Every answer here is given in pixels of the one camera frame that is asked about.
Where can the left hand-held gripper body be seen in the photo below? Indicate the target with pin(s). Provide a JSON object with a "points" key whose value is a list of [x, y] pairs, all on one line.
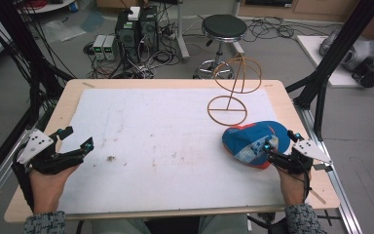
{"points": [[50, 161]]}

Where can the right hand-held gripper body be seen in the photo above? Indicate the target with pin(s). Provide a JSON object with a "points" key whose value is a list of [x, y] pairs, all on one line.
{"points": [[293, 161]]}

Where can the blue cap with orange brim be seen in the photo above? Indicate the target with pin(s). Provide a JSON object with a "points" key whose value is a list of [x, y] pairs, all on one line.
{"points": [[250, 143]]}

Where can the person's right hand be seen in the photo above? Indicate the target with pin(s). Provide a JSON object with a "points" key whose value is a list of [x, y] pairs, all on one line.
{"points": [[292, 188]]}

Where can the person's left hand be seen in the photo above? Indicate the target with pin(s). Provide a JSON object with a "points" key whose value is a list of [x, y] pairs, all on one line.
{"points": [[50, 191]]}

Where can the white floor platform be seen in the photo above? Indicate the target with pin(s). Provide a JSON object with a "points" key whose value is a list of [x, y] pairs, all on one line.
{"points": [[337, 76]]}

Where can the white table mat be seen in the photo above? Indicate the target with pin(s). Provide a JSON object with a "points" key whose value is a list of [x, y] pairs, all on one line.
{"points": [[162, 146]]}

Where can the grey power supply unit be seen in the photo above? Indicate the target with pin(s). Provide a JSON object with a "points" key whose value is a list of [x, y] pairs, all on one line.
{"points": [[98, 47], [110, 48]]}

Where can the black device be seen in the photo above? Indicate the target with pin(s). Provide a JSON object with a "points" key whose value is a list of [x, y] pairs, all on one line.
{"points": [[370, 74]]}

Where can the grey rounded device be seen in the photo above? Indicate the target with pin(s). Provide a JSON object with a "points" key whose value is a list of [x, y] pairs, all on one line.
{"points": [[360, 52]]}

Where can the black computer tower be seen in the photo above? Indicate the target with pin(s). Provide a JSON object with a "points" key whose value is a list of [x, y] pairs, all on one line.
{"points": [[128, 39], [148, 29]]}

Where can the person's legs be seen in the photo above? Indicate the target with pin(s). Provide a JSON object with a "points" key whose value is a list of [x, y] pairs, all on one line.
{"points": [[175, 225]]}

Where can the black round stool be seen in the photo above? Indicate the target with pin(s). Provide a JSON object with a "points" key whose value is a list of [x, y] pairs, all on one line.
{"points": [[224, 27]]}

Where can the blue tape roll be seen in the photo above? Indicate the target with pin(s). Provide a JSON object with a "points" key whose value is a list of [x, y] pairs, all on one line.
{"points": [[73, 6]]}

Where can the white round table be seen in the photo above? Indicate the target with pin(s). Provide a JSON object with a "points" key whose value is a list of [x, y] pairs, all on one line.
{"points": [[45, 6]]}

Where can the white box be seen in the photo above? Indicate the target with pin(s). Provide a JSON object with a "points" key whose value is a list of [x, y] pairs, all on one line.
{"points": [[134, 13]]}

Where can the aluminium rail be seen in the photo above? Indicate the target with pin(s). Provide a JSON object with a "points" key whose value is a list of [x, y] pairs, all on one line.
{"points": [[0, 175], [337, 182]]}

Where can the black frame stand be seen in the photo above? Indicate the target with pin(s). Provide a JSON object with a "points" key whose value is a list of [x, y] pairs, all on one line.
{"points": [[337, 45], [26, 48]]}

